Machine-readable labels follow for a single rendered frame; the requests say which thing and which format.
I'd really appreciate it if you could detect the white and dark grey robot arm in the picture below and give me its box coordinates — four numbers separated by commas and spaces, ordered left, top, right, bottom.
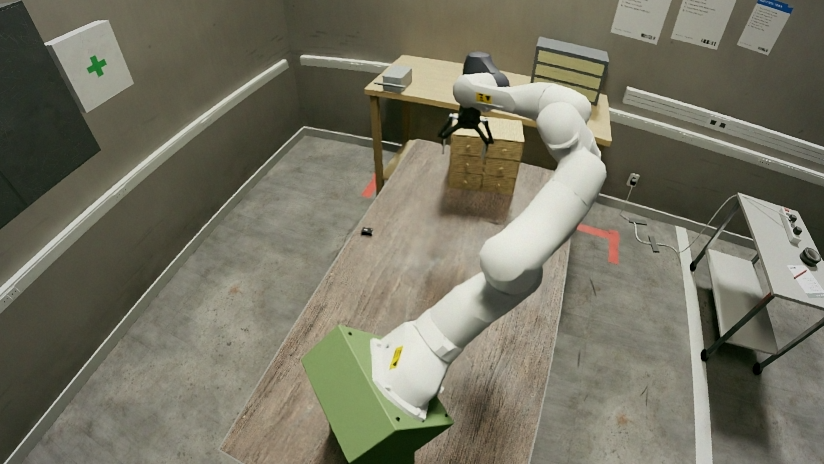
370, 52, 606, 422

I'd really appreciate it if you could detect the light wooden chest of drawers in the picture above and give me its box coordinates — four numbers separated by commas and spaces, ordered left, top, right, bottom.
447, 116, 524, 195

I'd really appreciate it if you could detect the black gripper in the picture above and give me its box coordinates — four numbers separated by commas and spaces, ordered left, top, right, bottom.
438, 105, 494, 160

